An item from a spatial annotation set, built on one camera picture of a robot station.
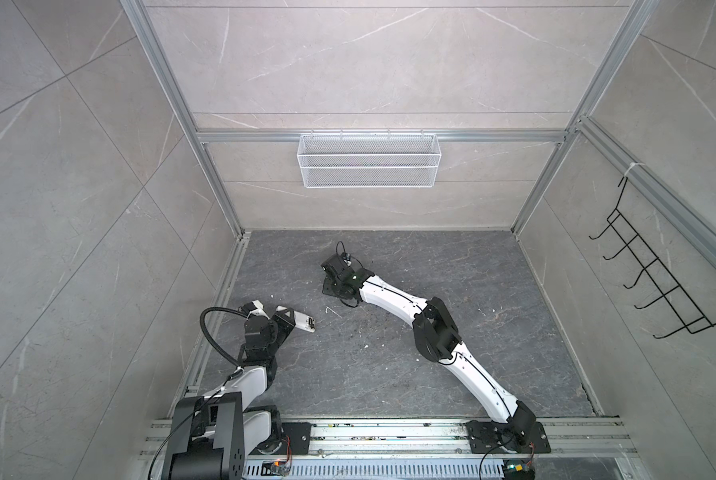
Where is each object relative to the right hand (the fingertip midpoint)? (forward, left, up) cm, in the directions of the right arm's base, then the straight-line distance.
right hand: (327, 285), depth 102 cm
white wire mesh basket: (+32, -16, +29) cm, 46 cm away
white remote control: (-16, +6, +5) cm, 18 cm away
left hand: (-11, +9, +8) cm, 17 cm away
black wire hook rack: (-29, -80, +30) cm, 90 cm away
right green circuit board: (-53, -49, -3) cm, 72 cm away
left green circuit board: (-51, +9, -1) cm, 52 cm away
